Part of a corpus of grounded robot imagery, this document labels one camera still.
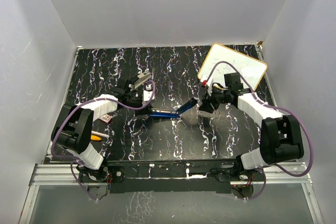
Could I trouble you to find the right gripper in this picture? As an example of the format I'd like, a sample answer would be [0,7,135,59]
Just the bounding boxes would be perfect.
[198,84,230,113]

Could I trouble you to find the red staple box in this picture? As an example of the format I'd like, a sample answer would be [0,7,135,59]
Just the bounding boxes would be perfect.
[99,114,112,124]

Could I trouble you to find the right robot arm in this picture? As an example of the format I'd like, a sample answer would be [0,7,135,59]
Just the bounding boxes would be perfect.
[199,73,305,180]

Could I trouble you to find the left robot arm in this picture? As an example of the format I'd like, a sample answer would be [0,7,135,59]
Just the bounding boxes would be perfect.
[51,81,156,182]

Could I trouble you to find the white marker pen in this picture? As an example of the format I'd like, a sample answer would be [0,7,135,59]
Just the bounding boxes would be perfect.
[91,131,110,138]

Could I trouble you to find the yellow framed whiteboard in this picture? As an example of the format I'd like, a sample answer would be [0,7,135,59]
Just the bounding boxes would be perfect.
[197,43,268,90]

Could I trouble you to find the orange marker cap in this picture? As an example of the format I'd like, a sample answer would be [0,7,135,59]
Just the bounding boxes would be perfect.
[90,135,102,141]

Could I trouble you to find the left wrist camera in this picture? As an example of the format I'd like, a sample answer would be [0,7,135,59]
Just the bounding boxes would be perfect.
[142,84,155,103]

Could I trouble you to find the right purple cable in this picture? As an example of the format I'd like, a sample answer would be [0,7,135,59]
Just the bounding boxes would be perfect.
[202,61,314,201]

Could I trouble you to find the purple cable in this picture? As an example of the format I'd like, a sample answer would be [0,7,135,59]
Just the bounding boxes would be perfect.
[202,61,314,201]
[51,79,156,201]

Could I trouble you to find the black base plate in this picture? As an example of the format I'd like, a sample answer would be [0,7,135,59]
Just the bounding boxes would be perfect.
[77,159,264,194]

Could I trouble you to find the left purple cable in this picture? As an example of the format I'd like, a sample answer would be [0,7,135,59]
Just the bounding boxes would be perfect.
[51,79,156,201]

